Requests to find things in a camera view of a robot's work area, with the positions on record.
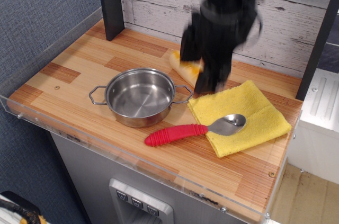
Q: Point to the clear acrylic table guard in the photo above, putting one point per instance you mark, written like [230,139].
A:
[52,57]

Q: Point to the silver dispenser button panel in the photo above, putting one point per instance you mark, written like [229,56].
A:
[135,206]

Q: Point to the yellow folded towel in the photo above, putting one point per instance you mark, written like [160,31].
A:
[263,121]

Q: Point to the white ribbed side unit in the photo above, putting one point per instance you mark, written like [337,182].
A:
[314,147]

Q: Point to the red handled metal spoon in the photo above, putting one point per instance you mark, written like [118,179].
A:
[225,126]

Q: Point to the stainless steel pot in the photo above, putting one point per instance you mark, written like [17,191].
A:
[140,97]

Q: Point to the yellow object at corner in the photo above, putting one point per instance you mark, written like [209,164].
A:
[33,219]

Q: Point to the grey toy fridge cabinet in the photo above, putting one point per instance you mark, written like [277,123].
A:
[91,172]

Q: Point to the black right vertical post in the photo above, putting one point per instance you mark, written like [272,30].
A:
[317,51]

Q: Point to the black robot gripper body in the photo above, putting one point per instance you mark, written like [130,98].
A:
[217,35]

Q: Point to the black vertical post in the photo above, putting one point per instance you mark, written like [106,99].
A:
[112,17]
[317,51]

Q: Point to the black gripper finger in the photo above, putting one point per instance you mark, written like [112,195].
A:
[189,49]
[214,75]

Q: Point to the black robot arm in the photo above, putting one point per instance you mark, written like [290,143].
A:
[228,7]

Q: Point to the black left vertical post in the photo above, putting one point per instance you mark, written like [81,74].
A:
[112,17]

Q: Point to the toy bread loaf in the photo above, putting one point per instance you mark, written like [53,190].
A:
[188,70]

